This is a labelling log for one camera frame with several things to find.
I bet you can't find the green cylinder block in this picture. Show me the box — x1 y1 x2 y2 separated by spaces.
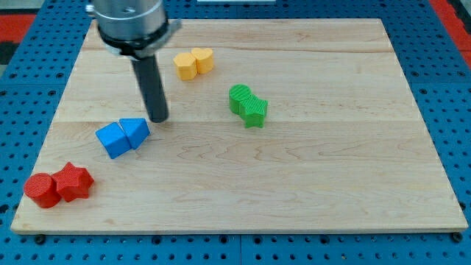
229 84 252 114

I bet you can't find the yellow heart block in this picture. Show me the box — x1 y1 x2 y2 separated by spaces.
191 47 214 74

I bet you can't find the red cylinder block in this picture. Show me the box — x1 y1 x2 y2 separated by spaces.
24 173 62 208

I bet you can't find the blue cube block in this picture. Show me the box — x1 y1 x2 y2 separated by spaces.
95 122 131 159

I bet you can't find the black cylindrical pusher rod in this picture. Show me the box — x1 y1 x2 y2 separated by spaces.
131 55 169 123

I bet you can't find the light wooden board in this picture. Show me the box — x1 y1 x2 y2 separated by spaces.
11 18 468 235

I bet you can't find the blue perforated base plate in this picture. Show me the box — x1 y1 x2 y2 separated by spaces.
1 0 470 264

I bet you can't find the yellow hexagon block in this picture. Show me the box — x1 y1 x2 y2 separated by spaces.
173 52 198 81

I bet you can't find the blue triangle block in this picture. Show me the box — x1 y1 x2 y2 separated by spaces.
119 118 150 149

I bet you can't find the green star block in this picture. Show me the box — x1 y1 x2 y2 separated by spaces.
239 95 268 128

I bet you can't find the red star block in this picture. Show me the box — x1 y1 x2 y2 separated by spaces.
52 162 94 202

